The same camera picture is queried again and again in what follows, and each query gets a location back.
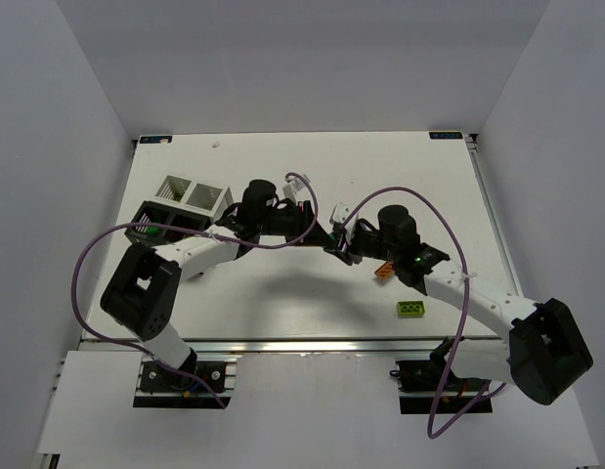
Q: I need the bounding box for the lime long lego brick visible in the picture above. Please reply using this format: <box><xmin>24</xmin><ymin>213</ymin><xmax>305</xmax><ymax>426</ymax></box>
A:
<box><xmin>396</xmin><ymin>300</ymin><xmax>426</xmax><ymax>319</ymax></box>

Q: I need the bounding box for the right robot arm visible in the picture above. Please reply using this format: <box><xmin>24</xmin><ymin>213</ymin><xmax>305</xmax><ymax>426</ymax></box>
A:
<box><xmin>330</xmin><ymin>203</ymin><xmax>593</xmax><ymax>405</ymax></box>

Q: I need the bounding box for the aluminium table edge rail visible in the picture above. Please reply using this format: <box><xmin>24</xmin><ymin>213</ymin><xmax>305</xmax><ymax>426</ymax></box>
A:
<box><xmin>79</xmin><ymin>336</ymin><xmax>508</xmax><ymax>359</ymax></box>

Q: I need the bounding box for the orange lego brick with lime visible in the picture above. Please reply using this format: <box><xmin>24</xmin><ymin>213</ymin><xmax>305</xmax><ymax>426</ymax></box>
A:
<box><xmin>374</xmin><ymin>262</ymin><xmax>395</xmax><ymax>282</ymax></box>

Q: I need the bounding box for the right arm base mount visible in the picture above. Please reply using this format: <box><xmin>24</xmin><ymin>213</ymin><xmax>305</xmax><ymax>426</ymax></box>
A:
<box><xmin>389</xmin><ymin>337</ymin><xmax>485</xmax><ymax>415</ymax></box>

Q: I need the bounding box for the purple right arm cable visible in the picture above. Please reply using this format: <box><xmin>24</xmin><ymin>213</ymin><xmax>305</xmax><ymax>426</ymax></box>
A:
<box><xmin>340</xmin><ymin>187</ymin><xmax>508</xmax><ymax>440</ymax></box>

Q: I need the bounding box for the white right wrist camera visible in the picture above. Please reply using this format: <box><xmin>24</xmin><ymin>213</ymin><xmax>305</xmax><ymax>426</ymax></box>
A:
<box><xmin>329</xmin><ymin>202</ymin><xmax>359</xmax><ymax>244</ymax></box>

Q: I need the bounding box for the blue corner sticker left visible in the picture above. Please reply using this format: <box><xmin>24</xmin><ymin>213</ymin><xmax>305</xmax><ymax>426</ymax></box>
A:
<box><xmin>139</xmin><ymin>135</ymin><xmax>173</xmax><ymax>145</ymax></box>

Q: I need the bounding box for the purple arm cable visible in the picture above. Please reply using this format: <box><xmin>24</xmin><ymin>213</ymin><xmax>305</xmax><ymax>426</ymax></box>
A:
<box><xmin>70</xmin><ymin>171</ymin><xmax>319</xmax><ymax>409</ymax></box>
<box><xmin>340</xmin><ymin>187</ymin><xmax>508</xmax><ymax>440</ymax></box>

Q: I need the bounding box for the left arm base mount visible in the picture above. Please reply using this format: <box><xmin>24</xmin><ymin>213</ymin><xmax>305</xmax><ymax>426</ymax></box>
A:
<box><xmin>133</xmin><ymin>360</ymin><xmax>237</xmax><ymax>409</ymax></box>

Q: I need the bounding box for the white slotted container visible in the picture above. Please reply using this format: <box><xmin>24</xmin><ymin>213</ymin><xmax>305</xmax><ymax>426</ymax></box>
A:
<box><xmin>154</xmin><ymin>175</ymin><xmax>234</xmax><ymax>222</ymax></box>

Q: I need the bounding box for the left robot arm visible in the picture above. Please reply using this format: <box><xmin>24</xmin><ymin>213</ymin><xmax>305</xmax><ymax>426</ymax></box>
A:
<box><xmin>101</xmin><ymin>173</ymin><xmax>332</xmax><ymax>380</ymax></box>

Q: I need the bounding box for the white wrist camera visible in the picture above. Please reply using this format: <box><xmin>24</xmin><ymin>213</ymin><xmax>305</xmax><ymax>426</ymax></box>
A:
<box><xmin>282</xmin><ymin>173</ymin><xmax>310</xmax><ymax>204</ymax></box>
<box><xmin>329</xmin><ymin>202</ymin><xmax>359</xmax><ymax>244</ymax></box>

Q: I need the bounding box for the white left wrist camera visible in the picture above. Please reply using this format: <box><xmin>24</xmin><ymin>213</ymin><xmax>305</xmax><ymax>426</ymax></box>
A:
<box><xmin>282</xmin><ymin>173</ymin><xmax>310</xmax><ymax>204</ymax></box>

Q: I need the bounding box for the black slotted container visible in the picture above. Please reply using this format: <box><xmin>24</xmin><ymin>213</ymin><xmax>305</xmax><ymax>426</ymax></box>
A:
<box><xmin>124</xmin><ymin>199</ymin><xmax>215</xmax><ymax>250</ymax></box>

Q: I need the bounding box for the right side table rail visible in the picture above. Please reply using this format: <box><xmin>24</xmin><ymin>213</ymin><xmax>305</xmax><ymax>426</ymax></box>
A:
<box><xmin>464</xmin><ymin>134</ymin><xmax>524</xmax><ymax>296</ymax></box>

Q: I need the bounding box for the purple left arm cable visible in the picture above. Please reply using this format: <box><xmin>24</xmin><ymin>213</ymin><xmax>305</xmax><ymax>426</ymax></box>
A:
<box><xmin>70</xmin><ymin>171</ymin><xmax>319</xmax><ymax>409</ymax></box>

